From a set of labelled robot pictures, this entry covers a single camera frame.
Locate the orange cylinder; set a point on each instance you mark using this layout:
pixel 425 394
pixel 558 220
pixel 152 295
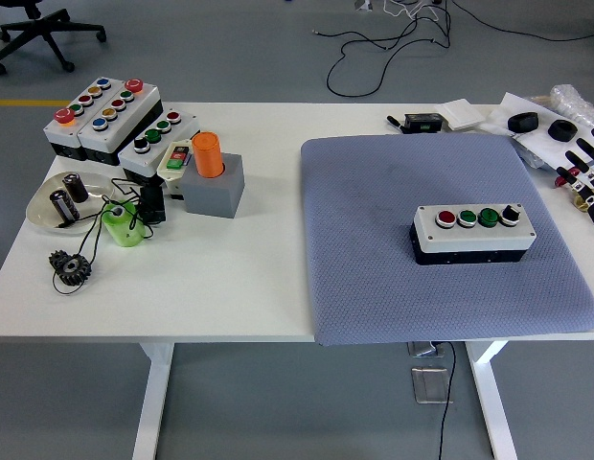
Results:
pixel 207 155

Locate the five-button box with mushroom button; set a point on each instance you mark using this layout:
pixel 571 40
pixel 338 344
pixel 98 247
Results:
pixel 62 131
pixel 120 120

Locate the green plastic cylinder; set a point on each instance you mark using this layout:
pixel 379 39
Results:
pixel 124 232

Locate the black office chair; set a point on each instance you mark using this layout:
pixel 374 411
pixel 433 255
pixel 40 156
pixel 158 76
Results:
pixel 38 26

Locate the cream red-green switch box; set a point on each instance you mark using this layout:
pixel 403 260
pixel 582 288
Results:
pixel 168 173

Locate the white switch plate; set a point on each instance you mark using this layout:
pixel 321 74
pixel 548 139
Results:
pixel 462 114

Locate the four-button control box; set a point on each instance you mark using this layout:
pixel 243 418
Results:
pixel 469 239

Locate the four-button box with black knob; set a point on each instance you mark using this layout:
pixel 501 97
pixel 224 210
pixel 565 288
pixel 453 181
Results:
pixel 134 160

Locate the white table leg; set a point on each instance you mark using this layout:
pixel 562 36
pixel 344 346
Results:
pixel 491 393
pixel 153 393

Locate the metal floor socket plate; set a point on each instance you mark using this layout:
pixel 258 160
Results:
pixel 431 385

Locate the black module with green label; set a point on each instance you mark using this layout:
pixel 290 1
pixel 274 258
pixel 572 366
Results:
pixel 421 122

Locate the black cylindrical capacitor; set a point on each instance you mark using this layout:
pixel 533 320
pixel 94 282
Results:
pixel 76 189
pixel 64 208

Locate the grey-blue textured mat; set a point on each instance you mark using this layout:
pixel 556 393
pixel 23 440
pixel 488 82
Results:
pixel 364 215

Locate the clear plastic packet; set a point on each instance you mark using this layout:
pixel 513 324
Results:
pixel 532 155

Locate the silver metal dish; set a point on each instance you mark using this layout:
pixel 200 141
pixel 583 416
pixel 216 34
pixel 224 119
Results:
pixel 43 211

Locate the white paper sheet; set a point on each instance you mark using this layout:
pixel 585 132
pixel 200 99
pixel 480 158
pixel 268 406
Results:
pixel 517 103

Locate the black bevel gear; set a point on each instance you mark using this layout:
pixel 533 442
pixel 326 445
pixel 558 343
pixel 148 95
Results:
pixel 72 270

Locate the grey block with hole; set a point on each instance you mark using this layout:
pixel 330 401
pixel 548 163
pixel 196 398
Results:
pixel 211 196

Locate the clear bubble wrap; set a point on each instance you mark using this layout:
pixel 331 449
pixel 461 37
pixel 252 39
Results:
pixel 575 105

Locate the open metal floor socket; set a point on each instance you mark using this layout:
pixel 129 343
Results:
pixel 421 349

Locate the small black adapter box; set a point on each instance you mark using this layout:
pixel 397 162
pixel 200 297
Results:
pixel 152 203

